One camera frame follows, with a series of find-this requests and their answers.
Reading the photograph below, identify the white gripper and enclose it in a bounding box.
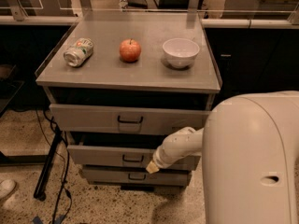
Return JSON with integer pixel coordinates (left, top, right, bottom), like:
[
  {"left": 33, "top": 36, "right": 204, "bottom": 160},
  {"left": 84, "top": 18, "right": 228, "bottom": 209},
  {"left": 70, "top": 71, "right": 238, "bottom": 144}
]
[{"left": 146, "top": 146, "right": 175, "bottom": 174}]

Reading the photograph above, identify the grey drawer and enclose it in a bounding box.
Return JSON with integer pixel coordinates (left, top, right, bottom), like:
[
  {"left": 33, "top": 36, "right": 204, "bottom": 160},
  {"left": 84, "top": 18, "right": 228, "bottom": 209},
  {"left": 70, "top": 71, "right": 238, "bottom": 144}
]
[
  {"left": 82, "top": 165, "right": 192, "bottom": 187},
  {"left": 66, "top": 133, "right": 201, "bottom": 172},
  {"left": 50, "top": 104, "right": 209, "bottom": 135}
]

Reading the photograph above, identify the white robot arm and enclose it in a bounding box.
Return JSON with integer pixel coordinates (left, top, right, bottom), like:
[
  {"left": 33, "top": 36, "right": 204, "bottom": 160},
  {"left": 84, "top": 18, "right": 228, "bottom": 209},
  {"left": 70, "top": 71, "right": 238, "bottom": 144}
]
[{"left": 147, "top": 91, "right": 299, "bottom": 224}]

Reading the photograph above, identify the grey bottom drawer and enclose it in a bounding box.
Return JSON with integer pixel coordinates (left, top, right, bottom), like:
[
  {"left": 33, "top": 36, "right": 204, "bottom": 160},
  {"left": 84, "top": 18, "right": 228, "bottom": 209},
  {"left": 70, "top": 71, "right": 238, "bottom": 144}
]
[{"left": 82, "top": 165, "right": 192, "bottom": 187}]

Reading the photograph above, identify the grey drawer cabinet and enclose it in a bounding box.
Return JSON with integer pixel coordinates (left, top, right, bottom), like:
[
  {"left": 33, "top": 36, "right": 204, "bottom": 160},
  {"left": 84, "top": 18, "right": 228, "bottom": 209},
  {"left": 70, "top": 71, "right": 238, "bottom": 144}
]
[{"left": 35, "top": 10, "right": 222, "bottom": 189}]

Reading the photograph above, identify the grey top drawer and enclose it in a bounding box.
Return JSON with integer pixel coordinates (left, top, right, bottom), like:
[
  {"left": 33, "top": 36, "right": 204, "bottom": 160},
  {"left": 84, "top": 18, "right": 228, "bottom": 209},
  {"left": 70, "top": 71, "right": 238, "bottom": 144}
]
[{"left": 50, "top": 104, "right": 209, "bottom": 135}]

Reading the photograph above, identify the black table leg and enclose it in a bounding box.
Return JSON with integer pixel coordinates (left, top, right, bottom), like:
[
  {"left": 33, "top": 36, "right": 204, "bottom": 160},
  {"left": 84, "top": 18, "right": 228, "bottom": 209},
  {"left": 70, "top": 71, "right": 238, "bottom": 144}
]
[{"left": 34, "top": 129, "right": 62, "bottom": 202}]

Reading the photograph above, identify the white bowl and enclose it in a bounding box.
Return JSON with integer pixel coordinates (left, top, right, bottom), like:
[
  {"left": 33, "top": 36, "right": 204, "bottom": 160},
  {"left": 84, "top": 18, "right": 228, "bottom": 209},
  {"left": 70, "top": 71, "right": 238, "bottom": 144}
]
[{"left": 163, "top": 38, "right": 200, "bottom": 69}]

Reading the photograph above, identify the red apple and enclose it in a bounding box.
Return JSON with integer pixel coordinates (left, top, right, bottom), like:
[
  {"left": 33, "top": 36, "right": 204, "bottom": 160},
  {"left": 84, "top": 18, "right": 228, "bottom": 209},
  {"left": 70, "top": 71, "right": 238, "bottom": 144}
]
[{"left": 119, "top": 38, "right": 141, "bottom": 63}]

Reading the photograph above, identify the crushed soda can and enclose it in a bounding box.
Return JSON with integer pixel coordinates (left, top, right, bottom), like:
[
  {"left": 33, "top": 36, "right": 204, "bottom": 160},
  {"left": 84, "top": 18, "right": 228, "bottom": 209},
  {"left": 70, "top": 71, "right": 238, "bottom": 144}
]
[{"left": 64, "top": 38, "right": 94, "bottom": 67}]

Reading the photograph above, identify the white shoe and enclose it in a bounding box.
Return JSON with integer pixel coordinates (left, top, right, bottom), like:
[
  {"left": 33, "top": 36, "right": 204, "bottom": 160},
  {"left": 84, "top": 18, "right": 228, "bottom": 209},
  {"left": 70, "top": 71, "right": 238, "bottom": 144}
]
[{"left": 0, "top": 179, "right": 16, "bottom": 200}]

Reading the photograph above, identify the black floor cable left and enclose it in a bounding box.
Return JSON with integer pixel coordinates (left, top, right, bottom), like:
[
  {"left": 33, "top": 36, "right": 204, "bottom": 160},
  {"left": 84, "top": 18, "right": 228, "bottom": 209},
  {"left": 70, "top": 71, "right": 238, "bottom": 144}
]
[{"left": 35, "top": 109, "right": 74, "bottom": 224}]

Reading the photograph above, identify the white horizontal rail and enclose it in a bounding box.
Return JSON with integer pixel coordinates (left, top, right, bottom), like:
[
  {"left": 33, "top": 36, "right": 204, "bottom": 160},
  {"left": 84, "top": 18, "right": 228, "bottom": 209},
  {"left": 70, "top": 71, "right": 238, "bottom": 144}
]
[{"left": 0, "top": 15, "right": 299, "bottom": 30}]

